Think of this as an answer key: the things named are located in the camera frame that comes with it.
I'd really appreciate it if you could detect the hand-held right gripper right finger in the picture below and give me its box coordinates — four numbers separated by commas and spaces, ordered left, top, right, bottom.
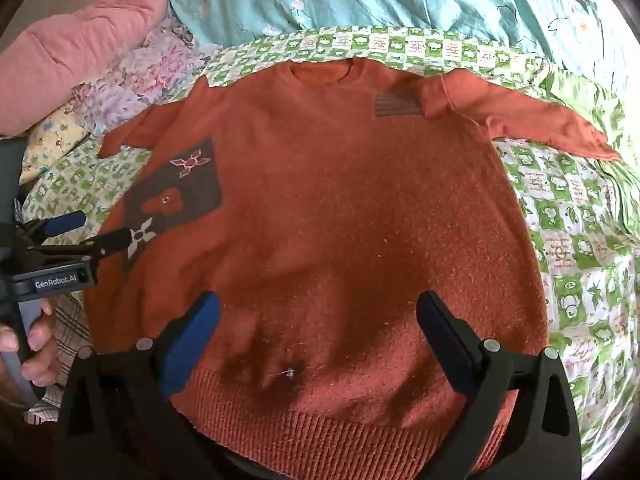
416, 290, 583, 480

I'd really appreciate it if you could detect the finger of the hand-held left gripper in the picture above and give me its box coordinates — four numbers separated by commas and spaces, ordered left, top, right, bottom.
27, 227, 133, 262
20, 211, 87, 247

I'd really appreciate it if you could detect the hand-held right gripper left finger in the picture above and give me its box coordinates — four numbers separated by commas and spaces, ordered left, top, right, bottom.
52, 290, 226, 480

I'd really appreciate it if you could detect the orange knit sweater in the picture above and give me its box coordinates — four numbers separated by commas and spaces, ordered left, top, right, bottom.
82, 57, 621, 476

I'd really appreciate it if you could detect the person's left hand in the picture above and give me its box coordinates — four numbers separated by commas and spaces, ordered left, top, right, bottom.
0, 300, 65, 392

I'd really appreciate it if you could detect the plaid cloth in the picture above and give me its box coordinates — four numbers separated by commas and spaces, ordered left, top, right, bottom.
25, 290, 93, 426

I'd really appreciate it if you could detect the yellow printed pillow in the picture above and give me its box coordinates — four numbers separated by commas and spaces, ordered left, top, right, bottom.
20, 95, 96, 181

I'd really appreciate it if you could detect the green checked bed sheet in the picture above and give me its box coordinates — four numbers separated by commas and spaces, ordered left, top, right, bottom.
20, 25, 640, 476

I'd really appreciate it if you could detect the purple floral blanket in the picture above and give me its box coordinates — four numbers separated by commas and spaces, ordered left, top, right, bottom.
70, 25, 226, 136

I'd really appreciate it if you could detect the pink quilt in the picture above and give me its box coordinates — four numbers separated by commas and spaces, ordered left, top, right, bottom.
0, 0, 193, 138

